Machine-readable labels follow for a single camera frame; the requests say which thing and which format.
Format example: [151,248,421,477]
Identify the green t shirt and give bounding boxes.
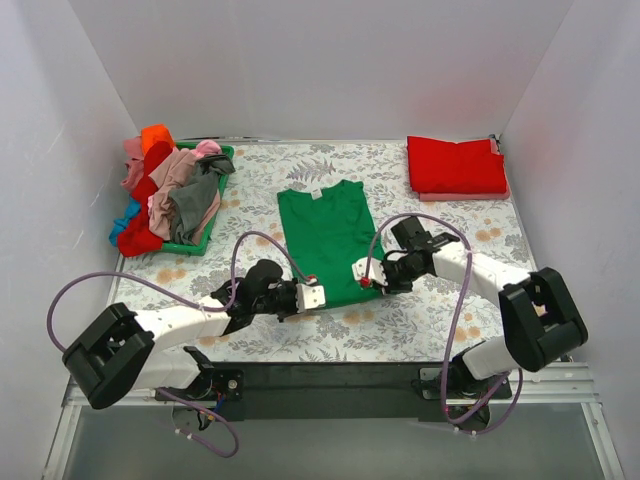
[277,180,384,309]

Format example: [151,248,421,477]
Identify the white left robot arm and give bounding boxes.
[62,260,316,409]

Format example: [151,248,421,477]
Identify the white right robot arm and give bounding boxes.
[374,214,589,398]

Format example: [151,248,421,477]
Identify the green laundry basket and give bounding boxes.
[159,139,235,256]

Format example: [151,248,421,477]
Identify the folded red t shirt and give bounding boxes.
[406,135,507,195]

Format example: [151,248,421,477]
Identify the grey t shirt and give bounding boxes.
[169,154,235,245]

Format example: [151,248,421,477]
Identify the crumpled red t shirt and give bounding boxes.
[117,142,173,257]

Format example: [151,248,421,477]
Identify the blue t shirt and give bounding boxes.
[108,197,141,247]

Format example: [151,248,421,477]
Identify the orange t shirt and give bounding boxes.
[140,124,175,155]

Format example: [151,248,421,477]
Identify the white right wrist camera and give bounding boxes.
[351,257,388,295]

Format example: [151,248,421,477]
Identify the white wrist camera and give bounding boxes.
[351,257,388,295]
[296,275,326,313]

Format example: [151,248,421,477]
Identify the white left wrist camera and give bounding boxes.
[296,275,326,313]

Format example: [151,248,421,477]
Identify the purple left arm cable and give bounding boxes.
[46,230,319,459]

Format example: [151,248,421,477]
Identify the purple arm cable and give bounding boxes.
[46,230,319,459]
[362,213,525,436]

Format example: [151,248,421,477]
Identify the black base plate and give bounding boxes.
[154,362,511,424]

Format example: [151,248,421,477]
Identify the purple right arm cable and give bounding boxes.
[362,213,525,436]

